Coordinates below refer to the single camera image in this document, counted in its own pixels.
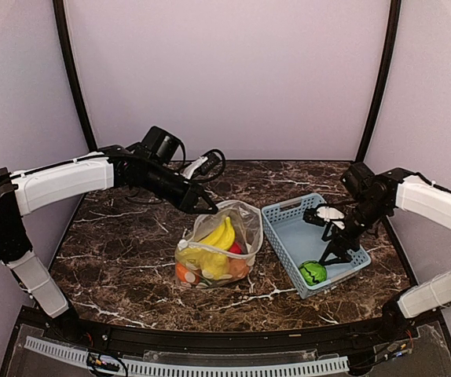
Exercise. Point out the black front rail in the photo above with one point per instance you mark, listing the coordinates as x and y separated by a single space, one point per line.
359 341

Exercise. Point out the clear dotted zip top bag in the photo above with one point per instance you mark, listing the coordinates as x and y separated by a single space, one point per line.
247 222

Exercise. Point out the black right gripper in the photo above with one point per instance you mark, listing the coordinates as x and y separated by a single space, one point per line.
338 236

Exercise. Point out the black right corner post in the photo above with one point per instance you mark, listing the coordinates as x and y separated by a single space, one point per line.
381 80

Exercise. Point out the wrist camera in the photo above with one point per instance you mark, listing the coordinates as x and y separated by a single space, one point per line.
323 215
199 169

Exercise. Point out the small front circuit board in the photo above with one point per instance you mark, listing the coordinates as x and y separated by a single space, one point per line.
98 365

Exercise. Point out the orange green toy mango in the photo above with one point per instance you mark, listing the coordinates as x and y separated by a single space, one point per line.
238 268

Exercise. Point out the light blue cable duct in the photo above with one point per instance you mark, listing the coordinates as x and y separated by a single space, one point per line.
159 363

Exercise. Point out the yellow toy banana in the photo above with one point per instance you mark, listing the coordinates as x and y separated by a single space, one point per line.
222 237

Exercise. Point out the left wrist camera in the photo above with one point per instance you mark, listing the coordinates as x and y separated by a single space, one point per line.
199 169

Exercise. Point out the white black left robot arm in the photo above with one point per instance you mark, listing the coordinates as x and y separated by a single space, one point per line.
142 165

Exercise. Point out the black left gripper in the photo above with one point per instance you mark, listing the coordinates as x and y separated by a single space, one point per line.
189 199

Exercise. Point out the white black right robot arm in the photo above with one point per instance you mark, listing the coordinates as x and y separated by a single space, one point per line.
425 221

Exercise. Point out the black left corner post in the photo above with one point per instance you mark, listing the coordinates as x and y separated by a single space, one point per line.
72 74

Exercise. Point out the light blue perforated basket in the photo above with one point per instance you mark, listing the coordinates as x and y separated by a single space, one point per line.
296 241

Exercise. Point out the red toy apple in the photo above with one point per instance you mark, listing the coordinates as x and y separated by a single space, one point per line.
237 248

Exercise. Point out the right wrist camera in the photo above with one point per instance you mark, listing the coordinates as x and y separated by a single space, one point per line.
323 215

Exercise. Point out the yellow toy pepper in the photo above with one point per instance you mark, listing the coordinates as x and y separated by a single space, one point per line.
212 265

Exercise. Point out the orange toy orange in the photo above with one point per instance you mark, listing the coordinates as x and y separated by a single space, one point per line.
186 276

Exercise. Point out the green toy cabbage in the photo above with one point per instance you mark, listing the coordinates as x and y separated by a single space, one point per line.
313 272

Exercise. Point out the black corner post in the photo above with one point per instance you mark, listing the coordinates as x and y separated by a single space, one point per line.
381 80
72 74

